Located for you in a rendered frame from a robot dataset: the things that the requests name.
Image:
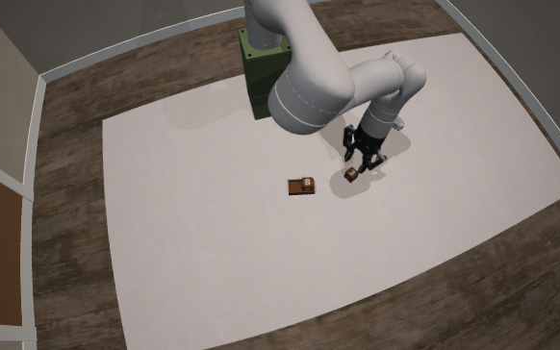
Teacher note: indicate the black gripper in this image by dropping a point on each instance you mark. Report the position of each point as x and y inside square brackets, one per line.
[370, 144]

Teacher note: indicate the brown calendar cube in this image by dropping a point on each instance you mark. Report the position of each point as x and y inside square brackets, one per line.
[351, 174]
[307, 183]

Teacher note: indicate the brown wooden tray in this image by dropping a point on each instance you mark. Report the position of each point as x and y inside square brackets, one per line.
[295, 188]

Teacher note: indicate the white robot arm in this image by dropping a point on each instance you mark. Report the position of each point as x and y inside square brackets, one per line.
[317, 85]

